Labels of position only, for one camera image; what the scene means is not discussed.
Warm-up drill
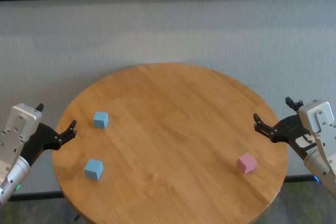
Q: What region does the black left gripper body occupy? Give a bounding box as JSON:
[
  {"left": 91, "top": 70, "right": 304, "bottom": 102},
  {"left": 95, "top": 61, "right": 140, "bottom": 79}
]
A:
[{"left": 20, "top": 123, "right": 64, "bottom": 167}]

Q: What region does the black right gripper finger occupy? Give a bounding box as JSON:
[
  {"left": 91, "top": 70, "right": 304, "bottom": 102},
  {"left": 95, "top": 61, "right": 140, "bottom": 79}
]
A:
[
  {"left": 285, "top": 97, "right": 304, "bottom": 112},
  {"left": 253, "top": 113, "right": 279, "bottom": 143}
]

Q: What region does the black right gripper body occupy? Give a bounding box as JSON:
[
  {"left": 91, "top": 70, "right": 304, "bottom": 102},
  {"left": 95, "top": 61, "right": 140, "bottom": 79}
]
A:
[{"left": 274, "top": 115, "right": 311, "bottom": 161}]

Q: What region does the pink cube block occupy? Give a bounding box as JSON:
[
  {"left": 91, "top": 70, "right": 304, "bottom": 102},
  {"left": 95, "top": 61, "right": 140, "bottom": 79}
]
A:
[{"left": 236, "top": 152, "right": 257, "bottom": 175}]

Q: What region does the light blue cube block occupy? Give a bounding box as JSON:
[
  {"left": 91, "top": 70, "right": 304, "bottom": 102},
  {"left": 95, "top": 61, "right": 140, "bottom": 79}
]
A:
[
  {"left": 92, "top": 111, "right": 109, "bottom": 130},
  {"left": 84, "top": 158, "right": 104, "bottom": 181}
]

